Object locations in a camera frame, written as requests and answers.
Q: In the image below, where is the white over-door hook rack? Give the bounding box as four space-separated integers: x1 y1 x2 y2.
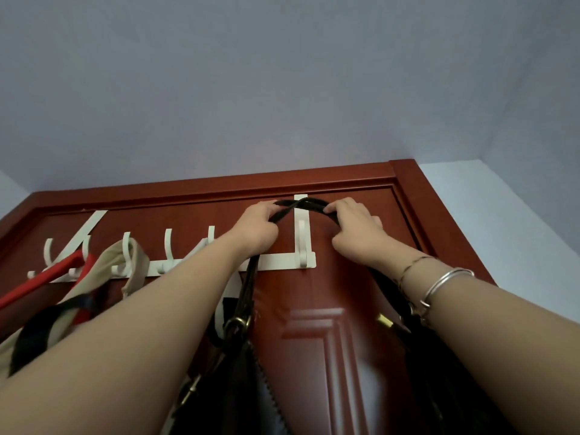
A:
26 194 317 286

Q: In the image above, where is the red strap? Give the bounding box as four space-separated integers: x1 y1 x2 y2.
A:
0 250 98 327

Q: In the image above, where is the person's left forearm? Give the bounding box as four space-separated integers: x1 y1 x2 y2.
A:
0 233 254 435

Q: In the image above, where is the silver bangle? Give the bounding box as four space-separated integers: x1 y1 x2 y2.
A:
418 267 475 327

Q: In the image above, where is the thin gold bracelet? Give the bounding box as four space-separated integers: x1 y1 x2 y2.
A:
392 256 437 292

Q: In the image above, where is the red-brown wooden door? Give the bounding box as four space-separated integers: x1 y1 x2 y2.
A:
0 187 438 435

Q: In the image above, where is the person's right hand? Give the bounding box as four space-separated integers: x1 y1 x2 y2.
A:
324 197 396 269

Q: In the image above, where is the black leather handbag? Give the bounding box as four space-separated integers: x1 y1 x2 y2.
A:
170 197 519 435

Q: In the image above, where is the person's left hand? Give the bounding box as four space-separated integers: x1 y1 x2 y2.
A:
228 200 280 259

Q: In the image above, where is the beige bag with black strap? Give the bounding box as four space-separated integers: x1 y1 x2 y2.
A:
0 239 150 381

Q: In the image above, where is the person's right forearm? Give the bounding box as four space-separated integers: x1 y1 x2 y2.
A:
369 240 580 435

